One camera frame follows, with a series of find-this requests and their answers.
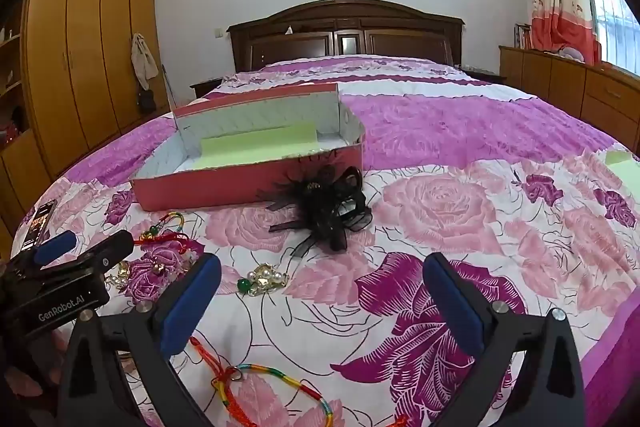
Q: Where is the red cord bead bracelet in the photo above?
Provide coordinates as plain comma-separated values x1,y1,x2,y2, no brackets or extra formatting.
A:
140,212,192,253

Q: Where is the wooden sideboard cabinet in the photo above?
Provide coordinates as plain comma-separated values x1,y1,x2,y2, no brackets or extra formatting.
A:
499,45,640,142

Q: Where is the pink cardboard box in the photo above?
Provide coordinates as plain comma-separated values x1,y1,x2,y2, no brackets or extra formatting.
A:
130,82,367,212

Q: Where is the light green paper sheet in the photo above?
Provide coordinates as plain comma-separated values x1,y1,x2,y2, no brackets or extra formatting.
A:
200,122,321,170

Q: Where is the dark wooden headboard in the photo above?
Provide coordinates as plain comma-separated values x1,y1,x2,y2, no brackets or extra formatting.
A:
226,0,466,72

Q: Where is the black feather hair accessory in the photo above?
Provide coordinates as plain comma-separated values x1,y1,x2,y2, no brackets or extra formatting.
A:
256,164,373,253

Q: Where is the small green paper piece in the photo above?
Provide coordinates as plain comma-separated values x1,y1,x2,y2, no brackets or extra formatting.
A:
604,151,640,182

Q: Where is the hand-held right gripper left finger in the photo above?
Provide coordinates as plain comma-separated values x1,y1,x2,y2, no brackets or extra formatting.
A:
57,252,223,427

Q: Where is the pink floral quilt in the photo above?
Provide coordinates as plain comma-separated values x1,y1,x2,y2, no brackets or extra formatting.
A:
10,54,640,427

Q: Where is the hanging beige cloth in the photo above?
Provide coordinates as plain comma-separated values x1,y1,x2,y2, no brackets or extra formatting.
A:
131,33,160,92

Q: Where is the wooden open shelf unit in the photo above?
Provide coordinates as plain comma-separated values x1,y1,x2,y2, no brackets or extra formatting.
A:
0,0,53,248

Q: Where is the dark wooden nightstand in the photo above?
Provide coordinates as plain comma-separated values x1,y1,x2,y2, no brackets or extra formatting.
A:
460,64,506,84
189,77,225,100

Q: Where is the wooden wardrobe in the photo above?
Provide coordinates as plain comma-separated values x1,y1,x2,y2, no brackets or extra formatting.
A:
25,0,171,180

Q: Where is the gold pearl ornament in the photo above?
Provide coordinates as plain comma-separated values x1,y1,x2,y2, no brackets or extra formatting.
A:
105,259,133,292

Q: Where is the rainbow braided cord bracelet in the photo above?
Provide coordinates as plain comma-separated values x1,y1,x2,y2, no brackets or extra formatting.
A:
190,337,331,427

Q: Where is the black smartphone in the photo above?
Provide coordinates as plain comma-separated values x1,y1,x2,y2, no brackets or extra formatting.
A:
25,202,56,248

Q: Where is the thin leaning stick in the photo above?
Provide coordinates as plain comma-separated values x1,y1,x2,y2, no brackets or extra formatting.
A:
161,64,177,110

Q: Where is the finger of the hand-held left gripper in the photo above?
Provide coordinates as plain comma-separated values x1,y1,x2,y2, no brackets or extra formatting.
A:
30,229,135,282
10,230,77,278

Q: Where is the barred window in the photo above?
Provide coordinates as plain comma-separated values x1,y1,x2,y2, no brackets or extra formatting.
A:
575,0,640,72

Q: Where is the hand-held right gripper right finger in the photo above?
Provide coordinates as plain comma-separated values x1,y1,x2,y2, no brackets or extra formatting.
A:
422,252,586,427

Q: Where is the person's left hand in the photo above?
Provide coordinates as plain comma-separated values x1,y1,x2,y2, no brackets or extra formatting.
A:
0,329,68,408

